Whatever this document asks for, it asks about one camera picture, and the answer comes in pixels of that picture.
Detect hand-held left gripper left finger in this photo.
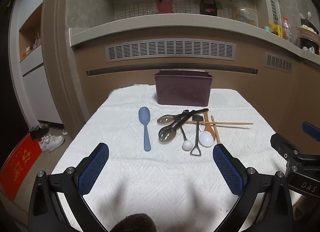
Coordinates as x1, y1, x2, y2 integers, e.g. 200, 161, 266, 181
28, 143, 110, 232

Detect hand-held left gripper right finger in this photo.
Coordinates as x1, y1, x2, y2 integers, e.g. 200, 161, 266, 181
212, 144, 294, 232

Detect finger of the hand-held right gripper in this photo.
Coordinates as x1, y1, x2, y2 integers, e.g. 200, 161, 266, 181
302, 121, 320, 143
270, 133, 304, 163

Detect wooden spoon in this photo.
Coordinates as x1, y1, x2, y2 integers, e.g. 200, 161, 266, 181
203, 111, 216, 142

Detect blue plastic spoon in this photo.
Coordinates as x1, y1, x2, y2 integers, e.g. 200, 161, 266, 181
138, 106, 152, 152

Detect maroon plastic utensil container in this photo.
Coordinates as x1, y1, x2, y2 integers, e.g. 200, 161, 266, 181
154, 70, 213, 106

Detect shovel shaped metal spoon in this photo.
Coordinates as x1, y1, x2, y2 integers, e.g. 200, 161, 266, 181
190, 115, 204, 157

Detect white round spoon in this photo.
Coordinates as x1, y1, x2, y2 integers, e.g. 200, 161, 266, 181
198, 124, 216, 148

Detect wooden chopstick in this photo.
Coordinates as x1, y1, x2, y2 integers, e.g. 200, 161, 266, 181
184, 121, 254, 125
211, 115, 221, 145

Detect white sneaker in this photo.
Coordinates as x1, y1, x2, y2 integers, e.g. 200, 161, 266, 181
46, 136, 65, 153
38, 134, 57, 151

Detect white textured table cloth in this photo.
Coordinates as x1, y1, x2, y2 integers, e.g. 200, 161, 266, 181
51, 84, 303, 232

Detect dark shoes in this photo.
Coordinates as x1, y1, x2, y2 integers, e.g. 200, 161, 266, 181
28, 121, 50, 140

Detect dark brown rounded object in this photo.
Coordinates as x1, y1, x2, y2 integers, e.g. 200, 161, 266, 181
117, 213, 157, 232

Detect small grey vent grille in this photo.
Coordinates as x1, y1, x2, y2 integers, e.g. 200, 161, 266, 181
265, 52, 293, 74

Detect red floor mat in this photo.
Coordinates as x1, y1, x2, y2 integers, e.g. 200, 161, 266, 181
0, 133, 43, 202

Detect black pot with items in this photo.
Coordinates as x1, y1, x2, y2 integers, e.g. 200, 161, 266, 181
297, 11, 320, 55

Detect beige counter cabinet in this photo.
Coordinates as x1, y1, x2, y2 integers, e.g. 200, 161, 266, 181
69, 14, 320, 147

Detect white shelf cabinet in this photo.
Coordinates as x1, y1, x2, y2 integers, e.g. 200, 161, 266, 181
9, 0, 63, 125

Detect orange snack packet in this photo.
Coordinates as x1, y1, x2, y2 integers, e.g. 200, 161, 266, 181
282, 16, 292, 41

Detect yellow container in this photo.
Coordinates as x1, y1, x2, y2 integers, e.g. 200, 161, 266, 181
268, 23, 283, 36

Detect glass pot lid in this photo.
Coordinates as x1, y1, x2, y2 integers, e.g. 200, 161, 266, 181
233, 7, 264, 29

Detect large grey vent grille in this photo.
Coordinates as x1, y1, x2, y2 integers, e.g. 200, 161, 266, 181
105, 39, 237, 63

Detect white wall panel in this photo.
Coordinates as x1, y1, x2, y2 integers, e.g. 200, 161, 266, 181
264, 0, 281, 26

